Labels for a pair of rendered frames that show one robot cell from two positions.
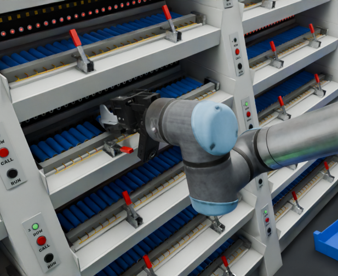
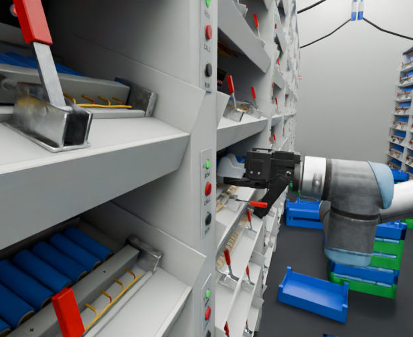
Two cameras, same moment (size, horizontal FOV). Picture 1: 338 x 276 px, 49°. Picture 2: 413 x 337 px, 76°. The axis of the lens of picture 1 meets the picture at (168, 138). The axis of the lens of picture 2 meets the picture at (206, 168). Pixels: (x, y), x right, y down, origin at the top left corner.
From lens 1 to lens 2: 0.60 m
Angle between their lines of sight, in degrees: 32
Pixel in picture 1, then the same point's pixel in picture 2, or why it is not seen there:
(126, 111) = (270, 165)
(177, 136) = (352, 189)
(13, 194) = (202, 248)
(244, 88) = not seen: hidden behind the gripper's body
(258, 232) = (258, 289)
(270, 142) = not seen: hidden behind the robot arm
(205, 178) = (370, 230)
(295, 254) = (266, 306)
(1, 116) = (211, 141)
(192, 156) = (365, 208)
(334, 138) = not seen: outside the picture
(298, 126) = (409, 191)
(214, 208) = (367, 259)
